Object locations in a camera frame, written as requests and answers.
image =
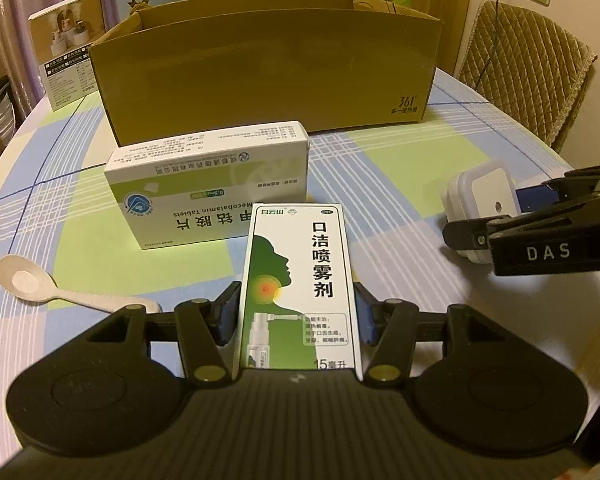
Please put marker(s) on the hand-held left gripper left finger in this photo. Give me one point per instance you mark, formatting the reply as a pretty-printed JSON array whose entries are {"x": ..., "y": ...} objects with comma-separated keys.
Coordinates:
[{"x": 228, "y": 311}]

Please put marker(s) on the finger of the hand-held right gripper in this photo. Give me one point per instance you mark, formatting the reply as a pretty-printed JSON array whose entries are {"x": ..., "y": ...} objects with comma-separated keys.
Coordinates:
[
  {"x": 467, "y": 234},
  {"x": 570, "y": 190}
]

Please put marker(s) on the brown cardboard box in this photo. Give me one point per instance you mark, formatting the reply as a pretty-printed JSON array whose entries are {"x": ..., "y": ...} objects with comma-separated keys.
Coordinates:
[{"x": 260, "y": 75}]

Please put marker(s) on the beige spoon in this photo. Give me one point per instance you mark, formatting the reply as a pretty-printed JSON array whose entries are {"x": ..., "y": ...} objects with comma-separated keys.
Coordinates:
[{"x": 25, "y": 280}]

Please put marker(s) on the chair with quilted cover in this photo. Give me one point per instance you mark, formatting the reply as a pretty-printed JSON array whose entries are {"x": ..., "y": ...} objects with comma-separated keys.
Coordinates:
[{"x": 525, "y": 70}]

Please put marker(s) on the white lidded container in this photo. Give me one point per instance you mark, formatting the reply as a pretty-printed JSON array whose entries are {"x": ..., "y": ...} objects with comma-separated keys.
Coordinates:
[{"x": 485, "y": 195}]

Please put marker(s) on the beige curtain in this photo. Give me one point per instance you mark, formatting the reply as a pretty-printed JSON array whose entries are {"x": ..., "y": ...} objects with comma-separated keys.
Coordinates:
[{"x": 10, "y": 10}]

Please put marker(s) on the checked cloth desktop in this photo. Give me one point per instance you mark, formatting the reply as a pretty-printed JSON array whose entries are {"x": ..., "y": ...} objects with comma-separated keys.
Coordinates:
[{"x": 380, "y": 160}]

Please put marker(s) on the white tablet medicine box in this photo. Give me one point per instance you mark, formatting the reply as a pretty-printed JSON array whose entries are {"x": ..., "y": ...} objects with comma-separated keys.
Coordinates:
[{"x": 190, "y": 185}]

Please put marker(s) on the green and white spray box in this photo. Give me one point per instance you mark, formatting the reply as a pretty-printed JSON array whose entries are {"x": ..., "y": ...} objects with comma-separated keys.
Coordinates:
[{"x": 300, "y": 290}]

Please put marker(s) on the white picture product box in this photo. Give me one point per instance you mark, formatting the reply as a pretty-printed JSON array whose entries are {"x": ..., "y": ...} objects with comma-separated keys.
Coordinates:
[{"x": 70, "y": 50}]

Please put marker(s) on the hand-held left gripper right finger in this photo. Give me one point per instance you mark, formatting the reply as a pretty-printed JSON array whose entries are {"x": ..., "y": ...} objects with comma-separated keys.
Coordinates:
[{"x": 364, "y": 312}]

